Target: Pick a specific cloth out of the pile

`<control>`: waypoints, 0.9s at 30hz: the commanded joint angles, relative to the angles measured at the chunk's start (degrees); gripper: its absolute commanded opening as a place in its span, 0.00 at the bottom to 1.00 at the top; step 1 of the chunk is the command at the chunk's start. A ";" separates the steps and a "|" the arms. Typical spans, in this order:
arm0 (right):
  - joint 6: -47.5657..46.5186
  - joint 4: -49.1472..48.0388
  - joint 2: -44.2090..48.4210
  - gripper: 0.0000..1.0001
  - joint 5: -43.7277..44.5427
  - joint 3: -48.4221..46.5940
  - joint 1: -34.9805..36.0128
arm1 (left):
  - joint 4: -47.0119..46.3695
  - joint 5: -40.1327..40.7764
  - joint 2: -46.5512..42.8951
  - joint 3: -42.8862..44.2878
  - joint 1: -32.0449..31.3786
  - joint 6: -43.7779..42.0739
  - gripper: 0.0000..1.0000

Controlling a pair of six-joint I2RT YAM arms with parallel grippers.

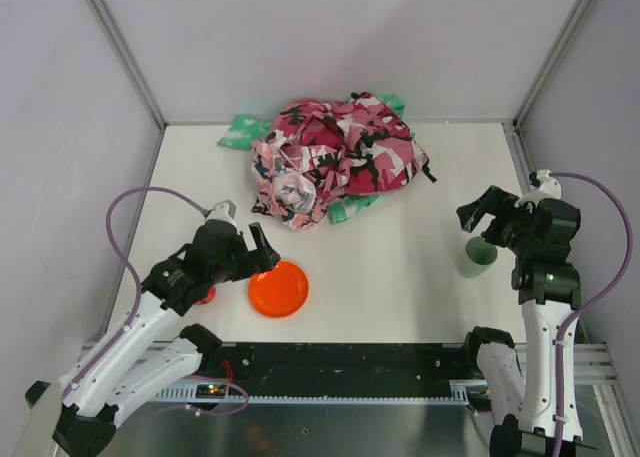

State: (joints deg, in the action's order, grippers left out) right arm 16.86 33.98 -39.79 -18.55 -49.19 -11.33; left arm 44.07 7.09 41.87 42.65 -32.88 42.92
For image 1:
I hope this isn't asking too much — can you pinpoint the pink camouflage cloth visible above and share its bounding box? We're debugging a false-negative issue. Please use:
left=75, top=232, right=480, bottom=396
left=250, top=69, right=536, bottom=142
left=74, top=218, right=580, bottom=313
left=253, top=92, right=436, bottom=202

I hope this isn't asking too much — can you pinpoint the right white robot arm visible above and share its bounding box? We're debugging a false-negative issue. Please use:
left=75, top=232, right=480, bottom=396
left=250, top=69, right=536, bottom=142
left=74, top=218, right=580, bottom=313
left=456, top=170, right=597, bottom=456

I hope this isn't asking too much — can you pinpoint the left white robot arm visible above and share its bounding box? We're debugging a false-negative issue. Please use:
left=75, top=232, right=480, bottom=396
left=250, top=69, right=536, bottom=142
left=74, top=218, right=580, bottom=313
left=13, top=201, right=280, bottom=456

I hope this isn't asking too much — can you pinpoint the light pink navy cloth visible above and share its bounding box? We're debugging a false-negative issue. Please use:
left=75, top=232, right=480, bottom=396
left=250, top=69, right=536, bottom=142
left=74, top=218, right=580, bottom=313
left=251, top=140, right=327, bottom=230

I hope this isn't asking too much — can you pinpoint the green tie-dye cloth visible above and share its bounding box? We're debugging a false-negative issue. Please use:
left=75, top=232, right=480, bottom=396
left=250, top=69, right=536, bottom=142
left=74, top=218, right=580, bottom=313
left=218, top=94, right=405, bottom=224

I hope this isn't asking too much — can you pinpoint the orange plastic plate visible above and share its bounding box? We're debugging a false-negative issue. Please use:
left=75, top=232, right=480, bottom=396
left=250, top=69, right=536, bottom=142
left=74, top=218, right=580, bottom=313
left=248, top=261, right=310, bottom=318

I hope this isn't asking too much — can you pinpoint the red apple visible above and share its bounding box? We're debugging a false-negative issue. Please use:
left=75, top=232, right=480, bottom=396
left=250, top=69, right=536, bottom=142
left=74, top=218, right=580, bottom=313
left=195, top=286, right=216, bottom=305

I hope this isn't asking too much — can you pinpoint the green plastic cup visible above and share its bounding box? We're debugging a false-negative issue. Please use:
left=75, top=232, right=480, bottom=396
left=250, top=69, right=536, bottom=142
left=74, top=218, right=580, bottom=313
left=459, top=236, right=498, bottom=278

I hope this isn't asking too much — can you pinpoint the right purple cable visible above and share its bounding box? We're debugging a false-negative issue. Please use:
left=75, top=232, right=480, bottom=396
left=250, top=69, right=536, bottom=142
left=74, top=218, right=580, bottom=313
left=549, top=172, right=635, bottom=457

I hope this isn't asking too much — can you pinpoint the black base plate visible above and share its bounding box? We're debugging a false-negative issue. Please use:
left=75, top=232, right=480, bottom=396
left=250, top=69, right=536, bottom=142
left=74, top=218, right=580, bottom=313
left=196, top=343, right=481, bottom=390

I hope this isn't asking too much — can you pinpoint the grey slotted cable duct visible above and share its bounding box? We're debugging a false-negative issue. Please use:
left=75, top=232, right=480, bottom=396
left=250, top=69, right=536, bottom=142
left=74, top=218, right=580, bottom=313
left=150, top=380, right=490, bottom=405

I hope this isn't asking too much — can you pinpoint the aluminium frame rail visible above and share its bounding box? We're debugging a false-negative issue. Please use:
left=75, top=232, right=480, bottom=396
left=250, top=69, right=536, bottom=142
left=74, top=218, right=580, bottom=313
left=74, top=341, right=616, bottom=378

